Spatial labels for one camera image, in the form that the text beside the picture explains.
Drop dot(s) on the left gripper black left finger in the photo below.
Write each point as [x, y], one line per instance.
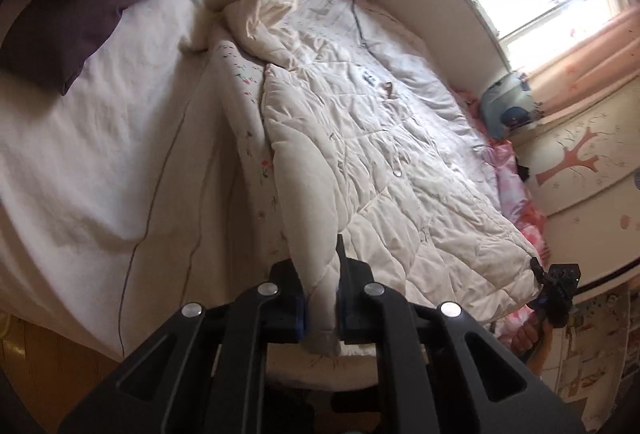
[204, 370]

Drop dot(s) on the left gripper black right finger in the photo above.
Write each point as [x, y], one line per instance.
[439, 370]

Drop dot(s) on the cream quilted down coat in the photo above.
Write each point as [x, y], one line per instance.
[366, 170]

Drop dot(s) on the person's right hand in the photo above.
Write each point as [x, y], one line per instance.
[533, 335]

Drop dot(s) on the pink floral quilt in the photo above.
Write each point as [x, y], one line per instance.
[516, 202]

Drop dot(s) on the blue whale print pillow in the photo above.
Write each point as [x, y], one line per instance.
[508, 105]

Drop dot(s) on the pink star curtain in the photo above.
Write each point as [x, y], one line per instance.
[589, 68]

